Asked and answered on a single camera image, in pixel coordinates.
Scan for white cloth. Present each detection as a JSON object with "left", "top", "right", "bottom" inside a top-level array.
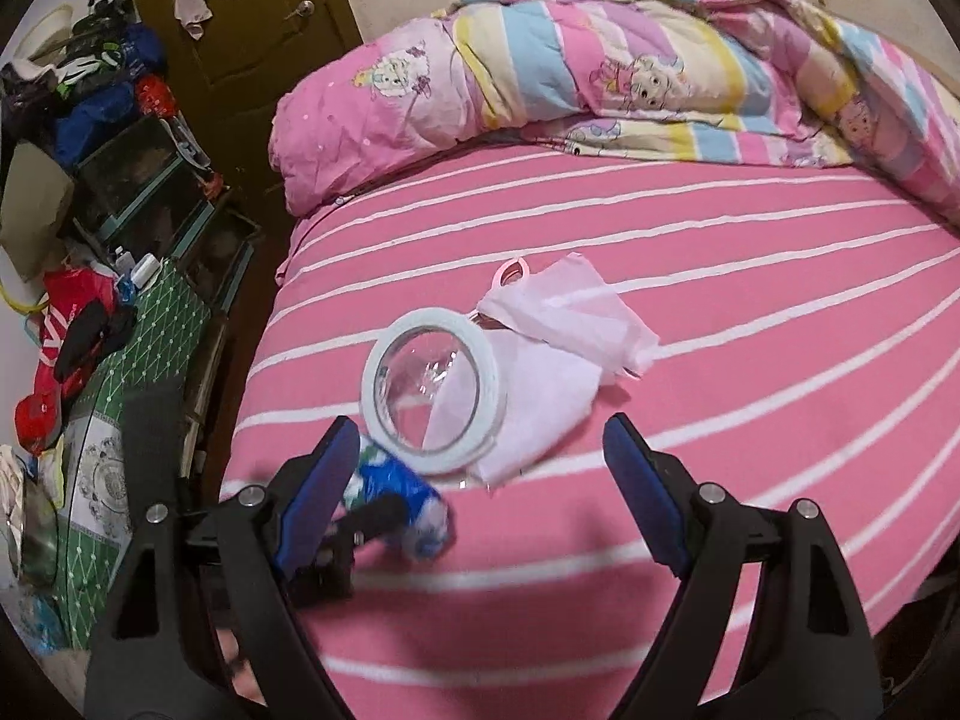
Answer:
[
  {"left": 174, "top": 0, "right": 215, "bottom": 42},
  {"left": 427, "top": 330, "right": 605, "bottom": 485}
]

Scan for white bag with pink trim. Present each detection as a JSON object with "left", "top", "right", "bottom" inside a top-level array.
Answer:
[{"left": 476, "top": 251, "right": 661, "bottom": 383}]

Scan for white hanging cloth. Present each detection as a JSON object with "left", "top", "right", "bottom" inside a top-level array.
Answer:
[{"left": 174, "top": 0, "right": 215, "bottom": 42}]

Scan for red bag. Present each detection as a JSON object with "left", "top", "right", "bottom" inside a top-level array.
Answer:
[{"left": 15, "top": 266, "right": 137, "bottom": 455}]

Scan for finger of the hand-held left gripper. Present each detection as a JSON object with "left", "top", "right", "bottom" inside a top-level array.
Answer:
[{"left": 289, "top": 491, "right": 411, "bottom": 605}]

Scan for white tape roll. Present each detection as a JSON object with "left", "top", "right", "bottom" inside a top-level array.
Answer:
[{"left": 361, "top": 309, "right": 508, "bottom": 477}]

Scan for glass front cabinet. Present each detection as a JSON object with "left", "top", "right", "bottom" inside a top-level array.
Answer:
[{"left": 71, "top": 116, "right": 263, "bottom": 308}]

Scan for black cloth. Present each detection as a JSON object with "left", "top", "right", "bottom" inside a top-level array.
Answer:
[{"left": 52, "top": 300, "right": 137, "bottom": 385}]

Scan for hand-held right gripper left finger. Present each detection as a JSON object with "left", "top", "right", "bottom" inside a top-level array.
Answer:
[{"left": 82, "top": 414, "right": 362, "bottom": 720}]

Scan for brown wooden door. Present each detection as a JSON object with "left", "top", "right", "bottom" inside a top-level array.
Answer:
[{"left": 120, "top": 0, "right": 362, "bottom": 166}]

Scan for blue and white packet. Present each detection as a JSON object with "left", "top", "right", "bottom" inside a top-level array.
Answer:
[{"left": 341, "top": 439, "right": 457, "bottom": 560}]

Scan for cardboard box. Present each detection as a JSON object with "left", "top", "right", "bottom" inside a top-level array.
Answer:
[{"left": 0, "top": 157, "right": 76, "bottom": 280}]

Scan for pastel striped cartoon quilt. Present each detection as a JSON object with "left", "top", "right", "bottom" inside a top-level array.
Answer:
[{"left": 270, "top": 0, "right": 960, "bottom": 224}]

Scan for pile of clothes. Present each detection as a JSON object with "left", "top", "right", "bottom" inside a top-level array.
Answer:
[{"left": 0, "top": 4, "right": 170, "bottom": 166}]

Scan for green patterned tablecloth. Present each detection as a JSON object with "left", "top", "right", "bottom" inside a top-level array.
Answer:
[{"left": 45, "top": 259, "right": 215, "bottom": 650}]

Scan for pink striped bed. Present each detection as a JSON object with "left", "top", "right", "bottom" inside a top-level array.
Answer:
[{"left": 221, "top": 142, "right": 960, "bottom": 706}]

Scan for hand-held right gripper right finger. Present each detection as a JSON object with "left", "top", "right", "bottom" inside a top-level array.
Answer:
[{"left": 602, "top": 412, "right": 886, "bottom": 720}]

